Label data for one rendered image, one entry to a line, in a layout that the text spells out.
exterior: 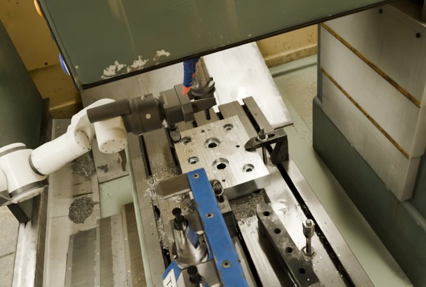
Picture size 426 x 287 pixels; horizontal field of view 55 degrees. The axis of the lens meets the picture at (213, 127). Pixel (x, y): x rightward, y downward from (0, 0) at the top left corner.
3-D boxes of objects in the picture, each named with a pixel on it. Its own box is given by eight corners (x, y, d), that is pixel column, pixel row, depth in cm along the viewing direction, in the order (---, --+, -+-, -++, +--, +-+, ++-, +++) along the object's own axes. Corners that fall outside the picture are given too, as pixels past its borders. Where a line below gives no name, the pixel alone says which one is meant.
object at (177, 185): (158, 202, 83) (158, 199, 82) (154, 184, 87) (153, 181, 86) (191, 191, 83) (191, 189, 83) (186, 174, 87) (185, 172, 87)
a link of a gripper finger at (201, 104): (216, 105, 99) (192, 112, 98) (214, 94, 97) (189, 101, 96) (218, 108, 98) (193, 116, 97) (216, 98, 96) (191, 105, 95)
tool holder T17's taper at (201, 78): (212, 83, 95) (208, 59, 91) (194, 89, 95) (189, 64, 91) (208, 75, 99) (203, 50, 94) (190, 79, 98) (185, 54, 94)
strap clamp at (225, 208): (225, 239, 109) (217, 204, 100) (212, 204, 120) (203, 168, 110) (237, 235, 110) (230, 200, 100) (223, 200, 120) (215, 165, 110)
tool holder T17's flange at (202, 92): (218, 94, 96) (217, 85, 95) (193, 100, 96) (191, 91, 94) (212, 80, 101) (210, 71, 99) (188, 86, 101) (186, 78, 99)
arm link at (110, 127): (150, 145, 99) (104, 158, 97) (141, 109, 104) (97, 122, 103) (141, 120, 89) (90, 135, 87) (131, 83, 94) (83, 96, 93)
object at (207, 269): (181, 301, 66) (180, 299, 65) (175, 273, 70) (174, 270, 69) (222, 287, 66) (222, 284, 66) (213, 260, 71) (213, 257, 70)
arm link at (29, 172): (92, 162, 102) (33, 194, 106) (75, 126, 103) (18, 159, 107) (67, 166, 92) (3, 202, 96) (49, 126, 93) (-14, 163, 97)
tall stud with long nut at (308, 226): (305, 258, 102) (305, 227, 93) (301, 249, 104) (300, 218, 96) (316, 255, 102) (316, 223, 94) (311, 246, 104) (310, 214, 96)
